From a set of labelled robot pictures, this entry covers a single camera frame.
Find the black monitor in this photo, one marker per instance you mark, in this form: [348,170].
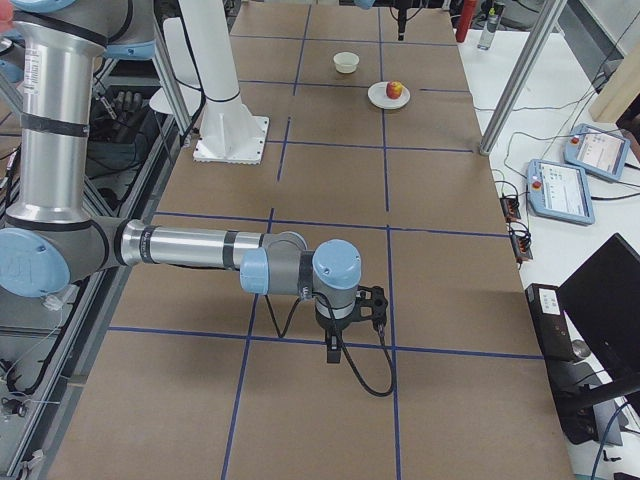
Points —
[602,300]

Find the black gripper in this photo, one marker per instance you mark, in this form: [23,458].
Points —
[336,325]

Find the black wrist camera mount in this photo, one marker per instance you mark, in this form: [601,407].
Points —
[371,305]

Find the orange black connector block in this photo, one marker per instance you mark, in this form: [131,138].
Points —
[510,207]

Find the far blue teach pendant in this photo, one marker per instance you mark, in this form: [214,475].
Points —
[600,153]

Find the clear water bottle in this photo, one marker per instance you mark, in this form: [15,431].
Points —
[493,20]

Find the white small bowl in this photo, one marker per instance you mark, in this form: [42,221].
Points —
[346,62]

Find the white round plate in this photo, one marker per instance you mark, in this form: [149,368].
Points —
[377,95]

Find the black box device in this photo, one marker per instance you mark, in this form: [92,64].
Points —
[549,320]

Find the aluminium frame post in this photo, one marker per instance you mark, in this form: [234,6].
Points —
[532,48]

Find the wooden board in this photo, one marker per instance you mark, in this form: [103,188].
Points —
[621,90]

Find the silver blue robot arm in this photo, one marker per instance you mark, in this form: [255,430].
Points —
[51,241]

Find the near blue teach pendant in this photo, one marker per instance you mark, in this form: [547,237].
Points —
[559,191]

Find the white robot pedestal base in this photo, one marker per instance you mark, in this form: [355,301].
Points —
[228,131]

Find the red yellow apple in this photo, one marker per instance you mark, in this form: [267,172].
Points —
[394,90]

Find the red bottle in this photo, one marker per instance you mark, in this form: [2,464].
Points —
[465,19]

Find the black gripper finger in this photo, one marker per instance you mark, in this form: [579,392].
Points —
[401,23]

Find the blue teach pendant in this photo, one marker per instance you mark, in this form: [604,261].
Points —
[559,191]
[600,153]

